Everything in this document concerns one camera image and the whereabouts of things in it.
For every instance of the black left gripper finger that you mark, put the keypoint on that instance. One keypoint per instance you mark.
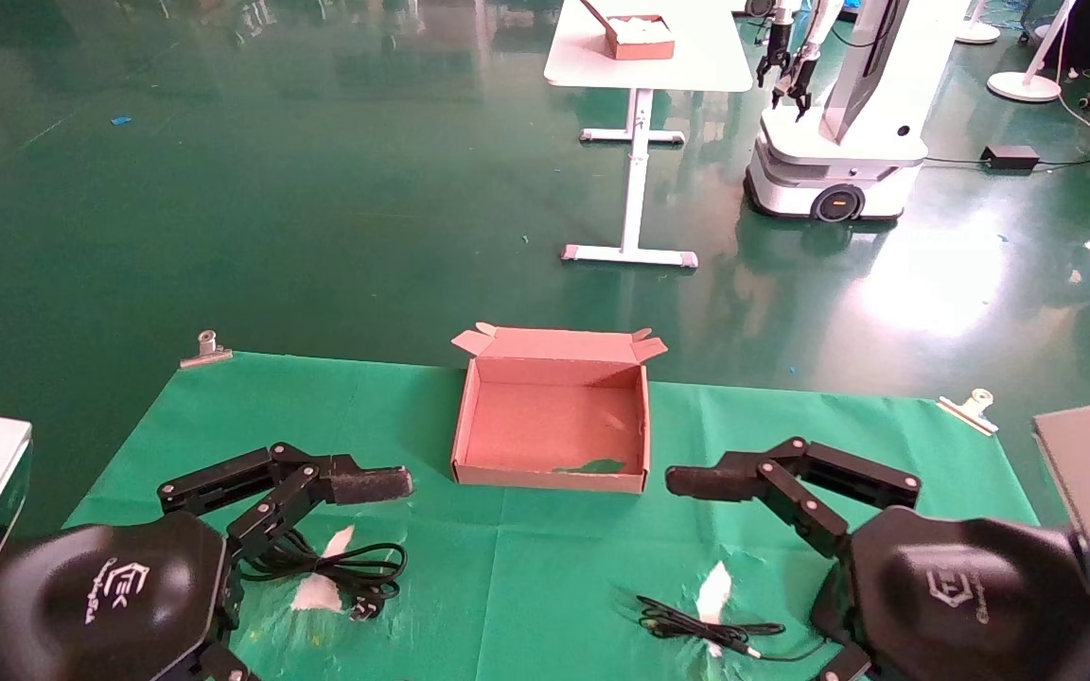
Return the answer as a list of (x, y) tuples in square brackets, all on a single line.
[(370, 483)]

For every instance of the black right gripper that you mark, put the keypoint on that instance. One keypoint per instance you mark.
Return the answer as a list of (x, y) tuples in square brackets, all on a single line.
[(961, 596)]

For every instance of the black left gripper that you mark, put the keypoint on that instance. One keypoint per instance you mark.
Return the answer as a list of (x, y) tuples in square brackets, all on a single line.
[(110, 596)]

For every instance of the open pink cardboard box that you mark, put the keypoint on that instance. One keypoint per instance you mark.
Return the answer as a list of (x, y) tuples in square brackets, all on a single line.
[(545, 426)]

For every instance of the small brown cardboard box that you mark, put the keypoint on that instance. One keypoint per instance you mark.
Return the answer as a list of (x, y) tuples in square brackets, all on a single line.
[(644, 49)]

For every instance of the green tablecloth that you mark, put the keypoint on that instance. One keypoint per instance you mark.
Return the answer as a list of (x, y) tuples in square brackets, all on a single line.
[(554, 567)]

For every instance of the silver binder clip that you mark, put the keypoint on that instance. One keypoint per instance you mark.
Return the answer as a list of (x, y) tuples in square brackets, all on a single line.
[(971, 412), (206, 357)]

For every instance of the white wheeled robot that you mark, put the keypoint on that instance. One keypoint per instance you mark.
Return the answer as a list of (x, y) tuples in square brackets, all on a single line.
[(829, 161)]

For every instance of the black power adapter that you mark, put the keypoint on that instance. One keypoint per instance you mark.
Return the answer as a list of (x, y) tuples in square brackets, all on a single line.
[(1009, 157)]

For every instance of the white packing material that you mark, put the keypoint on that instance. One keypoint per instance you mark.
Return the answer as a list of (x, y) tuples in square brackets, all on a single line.
[(644, 28)]

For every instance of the white round-base floor stand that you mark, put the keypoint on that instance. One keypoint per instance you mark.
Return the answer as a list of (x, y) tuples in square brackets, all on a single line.
[(1023, 87), (977, 34)]

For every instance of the white pedestal table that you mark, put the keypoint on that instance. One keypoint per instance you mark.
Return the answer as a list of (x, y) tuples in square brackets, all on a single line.
[(696, 66)]

